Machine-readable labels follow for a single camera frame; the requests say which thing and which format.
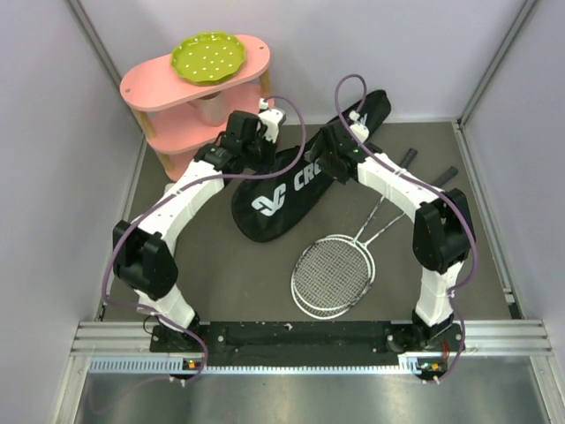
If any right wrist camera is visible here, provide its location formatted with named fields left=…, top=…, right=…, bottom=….
left=349, top=110, right=370, bottom=143

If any green dotted plate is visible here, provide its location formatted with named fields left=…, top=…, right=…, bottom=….
left=169, top=32, right=247, bottom=86

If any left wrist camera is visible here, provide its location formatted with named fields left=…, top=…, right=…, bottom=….
left=258, top=98, right=286, bottom=144

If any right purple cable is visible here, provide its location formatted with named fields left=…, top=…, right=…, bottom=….
left=334, top=73, right=481, bottom=383

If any pink three-tier shelf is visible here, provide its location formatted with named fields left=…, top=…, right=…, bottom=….
left=120, top=34, right=271, bottom=181

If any pink cup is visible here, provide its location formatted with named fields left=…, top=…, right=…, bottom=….
left=192, top=91, right=228, bottom=127

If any black Crossway racket bag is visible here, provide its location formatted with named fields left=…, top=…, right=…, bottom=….
left=231, top=89, right=392, bottom=243

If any silver badminton racket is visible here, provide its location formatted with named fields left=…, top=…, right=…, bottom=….
left=290, top=166, right=460, bottom=320
left=294, top=148, right=419, bottom=310

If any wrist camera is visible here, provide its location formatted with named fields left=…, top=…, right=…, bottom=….
left=258, top=98, right=286, bottom=144
left=349, top=110, right=370, bottom=143

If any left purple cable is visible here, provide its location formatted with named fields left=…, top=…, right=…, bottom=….
left=100, top=95, right=308, bottom=383

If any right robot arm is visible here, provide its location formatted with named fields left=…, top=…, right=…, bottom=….
left=305, top=123, right=477, bottom=350

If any purple cable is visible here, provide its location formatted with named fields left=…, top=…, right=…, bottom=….
left=100, top=95, right=308, bottom=383
left=334, top=73, right=481, bottom=383

